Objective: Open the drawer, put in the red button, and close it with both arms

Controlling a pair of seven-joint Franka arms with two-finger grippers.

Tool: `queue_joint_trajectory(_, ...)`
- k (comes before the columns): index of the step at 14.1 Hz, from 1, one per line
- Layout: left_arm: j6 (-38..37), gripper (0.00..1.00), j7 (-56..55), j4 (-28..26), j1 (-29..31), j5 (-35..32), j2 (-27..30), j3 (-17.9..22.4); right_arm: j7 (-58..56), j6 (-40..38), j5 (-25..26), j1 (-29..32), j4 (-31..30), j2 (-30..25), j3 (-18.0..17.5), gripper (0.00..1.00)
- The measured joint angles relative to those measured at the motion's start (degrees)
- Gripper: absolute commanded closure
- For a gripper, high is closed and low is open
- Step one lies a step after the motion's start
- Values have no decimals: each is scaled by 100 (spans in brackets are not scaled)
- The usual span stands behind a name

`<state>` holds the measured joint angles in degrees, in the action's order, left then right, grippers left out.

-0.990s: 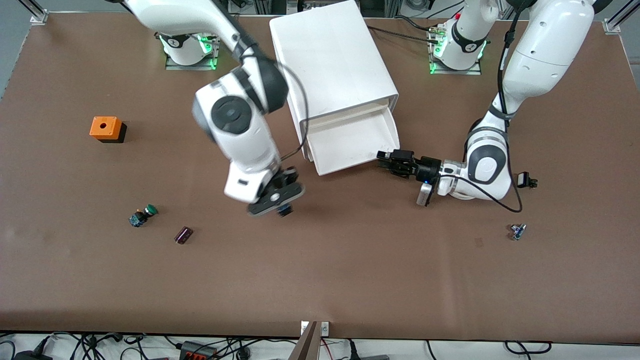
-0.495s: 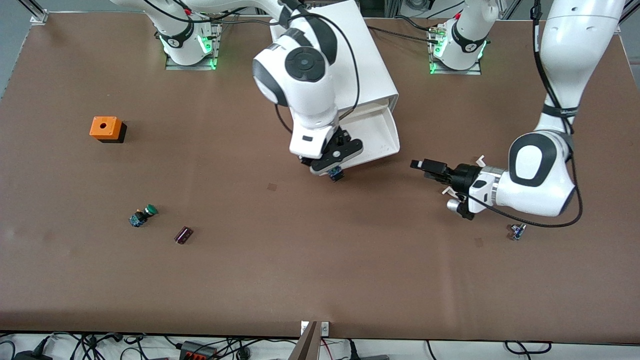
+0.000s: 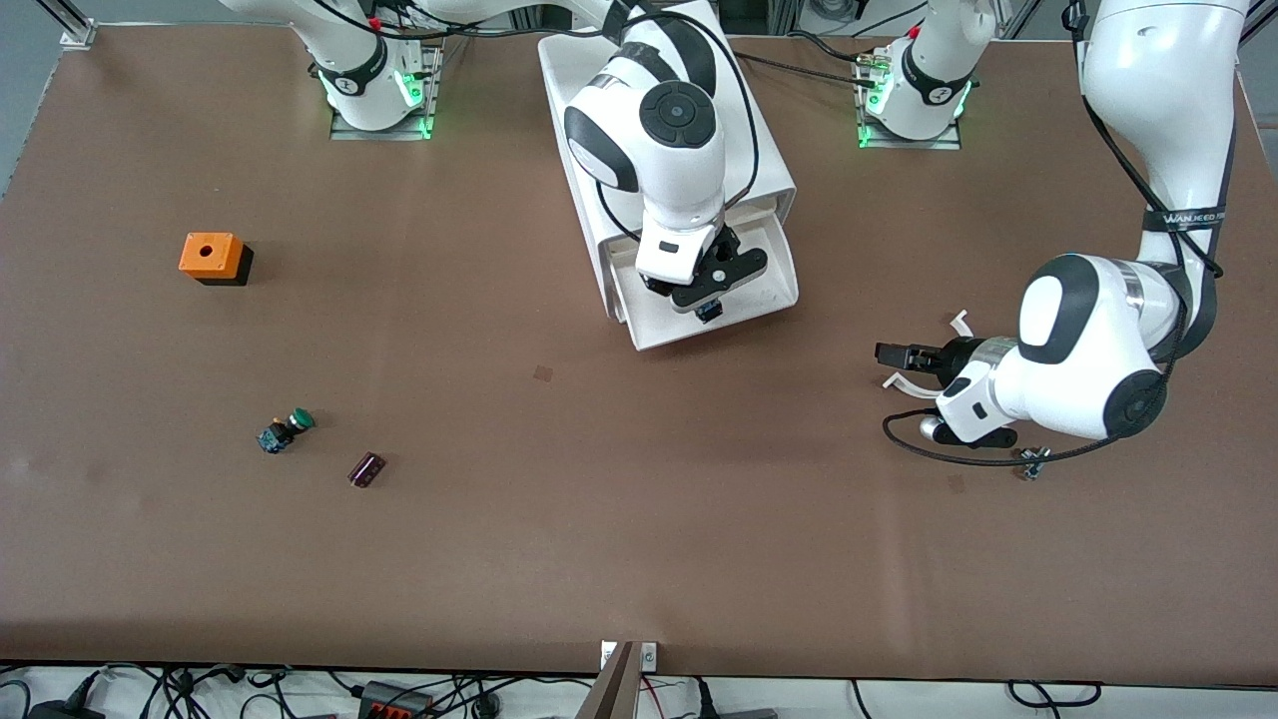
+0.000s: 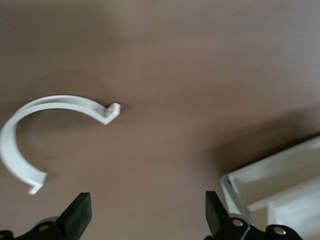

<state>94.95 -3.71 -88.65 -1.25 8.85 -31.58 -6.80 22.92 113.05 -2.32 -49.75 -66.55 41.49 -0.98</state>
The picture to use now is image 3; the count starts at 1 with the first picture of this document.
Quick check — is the white drawer cabinet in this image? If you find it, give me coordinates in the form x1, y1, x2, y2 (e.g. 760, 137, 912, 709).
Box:
537, 0, 798, 325

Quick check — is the green push button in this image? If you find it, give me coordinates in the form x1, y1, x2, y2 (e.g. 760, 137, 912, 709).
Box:
257, 407, 317, 455

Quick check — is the white curved plastic strip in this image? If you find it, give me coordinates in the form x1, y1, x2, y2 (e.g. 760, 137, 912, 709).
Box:
884, 310, 972, 399

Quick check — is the orange box with hole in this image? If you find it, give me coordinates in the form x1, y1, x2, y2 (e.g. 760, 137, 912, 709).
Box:
179, 232, 254, 288

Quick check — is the black power strip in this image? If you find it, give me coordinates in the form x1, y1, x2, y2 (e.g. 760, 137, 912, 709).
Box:
357, 681, 435, 719

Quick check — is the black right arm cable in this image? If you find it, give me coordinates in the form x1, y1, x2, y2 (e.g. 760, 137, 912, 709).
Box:
597, 0, 761, 239

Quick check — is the black braided table cable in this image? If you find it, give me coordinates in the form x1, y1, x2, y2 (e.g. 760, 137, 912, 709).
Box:
734, 50, 885, 91

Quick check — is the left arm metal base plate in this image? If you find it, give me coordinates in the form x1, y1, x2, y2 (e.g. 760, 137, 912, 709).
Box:
857, 50, 964, 152

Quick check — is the black looped floor cable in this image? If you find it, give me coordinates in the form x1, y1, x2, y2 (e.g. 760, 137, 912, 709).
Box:
1006, 680, 1104, 709

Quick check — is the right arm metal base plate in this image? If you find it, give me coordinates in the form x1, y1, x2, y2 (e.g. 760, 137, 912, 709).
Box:
329, 45, 441, 142

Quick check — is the beige camera pole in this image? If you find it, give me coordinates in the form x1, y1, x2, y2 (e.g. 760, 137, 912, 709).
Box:
577, 641, 640, 719

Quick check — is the metal table corner bracket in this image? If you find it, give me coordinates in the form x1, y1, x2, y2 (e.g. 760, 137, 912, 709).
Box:
36, 0, 98, 49

